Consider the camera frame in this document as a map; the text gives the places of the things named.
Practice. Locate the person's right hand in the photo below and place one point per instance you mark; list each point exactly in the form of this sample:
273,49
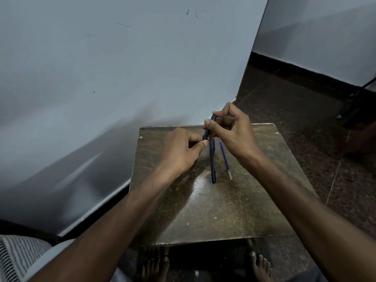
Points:
238,135

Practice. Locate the person's left hand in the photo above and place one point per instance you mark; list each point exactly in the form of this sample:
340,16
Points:
176,152

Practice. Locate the person's left thumb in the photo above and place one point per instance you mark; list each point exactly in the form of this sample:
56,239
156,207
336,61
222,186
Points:
199,145

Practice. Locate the person's right thumb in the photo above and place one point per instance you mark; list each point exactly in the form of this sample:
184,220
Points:
214,124

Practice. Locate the dark blue pen barrel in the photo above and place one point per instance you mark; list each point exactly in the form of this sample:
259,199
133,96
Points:
208,132

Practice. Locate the person's left forearm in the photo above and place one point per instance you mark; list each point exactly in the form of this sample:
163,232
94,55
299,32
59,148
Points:
117,220

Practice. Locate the person's right forearm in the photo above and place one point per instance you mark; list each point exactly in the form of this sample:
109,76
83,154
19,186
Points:
296,208

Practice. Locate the dark blue capped pen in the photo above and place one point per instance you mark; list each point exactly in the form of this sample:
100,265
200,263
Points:
212,161

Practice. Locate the blue pen refill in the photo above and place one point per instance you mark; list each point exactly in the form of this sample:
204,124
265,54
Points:
225,160

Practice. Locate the person's left foot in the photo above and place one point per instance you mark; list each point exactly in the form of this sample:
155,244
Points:
155,265

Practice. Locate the person's foot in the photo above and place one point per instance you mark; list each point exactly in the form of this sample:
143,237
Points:
262,267
155,265

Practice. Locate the person's right foot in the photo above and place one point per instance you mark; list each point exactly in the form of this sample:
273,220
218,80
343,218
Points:
262,267

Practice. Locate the striped grey cloth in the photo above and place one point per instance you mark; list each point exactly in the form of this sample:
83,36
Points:
17,258

